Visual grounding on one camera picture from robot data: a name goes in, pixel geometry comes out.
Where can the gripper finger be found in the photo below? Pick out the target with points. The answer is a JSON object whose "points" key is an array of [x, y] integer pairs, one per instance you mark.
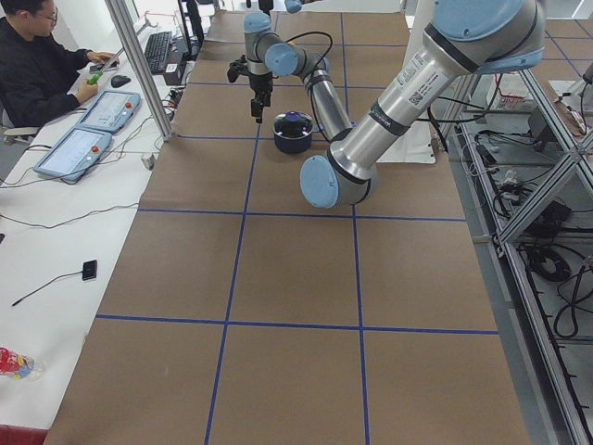
{"points": [[266, 99], [255, 109]]}

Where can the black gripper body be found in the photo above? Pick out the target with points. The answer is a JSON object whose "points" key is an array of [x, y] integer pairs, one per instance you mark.
{"points": [[259, 82]]}

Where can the glass lid purple knob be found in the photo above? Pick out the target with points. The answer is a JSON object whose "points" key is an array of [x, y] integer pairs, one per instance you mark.
{"points": [[292, 125]]}

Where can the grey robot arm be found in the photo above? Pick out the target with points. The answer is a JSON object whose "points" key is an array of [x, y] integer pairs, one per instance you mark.
{"points": [[461, 38], [291, 6]]}

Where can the dark blue saucepan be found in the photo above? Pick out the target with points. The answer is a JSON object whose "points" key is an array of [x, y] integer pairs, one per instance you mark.
{"points": [[293, 146]]}

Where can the black keyboard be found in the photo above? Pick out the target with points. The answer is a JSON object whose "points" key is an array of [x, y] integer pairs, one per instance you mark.
{"points": [[157, 51]]}

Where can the black computer mouse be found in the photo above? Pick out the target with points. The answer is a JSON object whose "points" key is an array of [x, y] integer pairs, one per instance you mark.
{"points": [[117, 81]]}

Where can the upper blue teach pendant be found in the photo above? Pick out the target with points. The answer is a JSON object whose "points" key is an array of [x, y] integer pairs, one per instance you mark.
{"points": [[110, 111]]}

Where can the blue teach pendant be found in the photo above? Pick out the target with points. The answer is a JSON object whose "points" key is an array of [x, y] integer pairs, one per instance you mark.
{"points": [[73, 154], [110, 111]]}

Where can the lower blue teach pendant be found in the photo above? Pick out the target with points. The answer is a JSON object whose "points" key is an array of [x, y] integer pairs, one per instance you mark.
{"points": [[73, 154]]}

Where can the seated person black jacket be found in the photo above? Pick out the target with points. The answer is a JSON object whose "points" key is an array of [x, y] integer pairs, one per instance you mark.
{"points": [[37, 72]]}

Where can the small black square device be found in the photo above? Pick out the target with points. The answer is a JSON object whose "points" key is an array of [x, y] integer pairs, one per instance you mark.
{"points": [[89, 270]]}

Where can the red plastic bottle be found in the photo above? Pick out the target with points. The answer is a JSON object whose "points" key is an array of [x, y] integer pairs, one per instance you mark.
{"points": [[18, 366]]}

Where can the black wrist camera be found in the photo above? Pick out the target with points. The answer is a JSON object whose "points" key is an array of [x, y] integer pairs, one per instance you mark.
{"points": [[237, 68]]}

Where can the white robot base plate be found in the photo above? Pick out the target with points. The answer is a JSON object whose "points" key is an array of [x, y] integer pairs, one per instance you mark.
{"points": [[415, 146]]}

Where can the aluminium frame post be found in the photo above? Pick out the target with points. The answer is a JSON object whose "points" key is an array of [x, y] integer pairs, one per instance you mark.
{"points": [[122, 21]]}

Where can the aluminium frame rack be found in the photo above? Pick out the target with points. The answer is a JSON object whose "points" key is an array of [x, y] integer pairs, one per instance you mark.
{"points": [[520, 146]]}

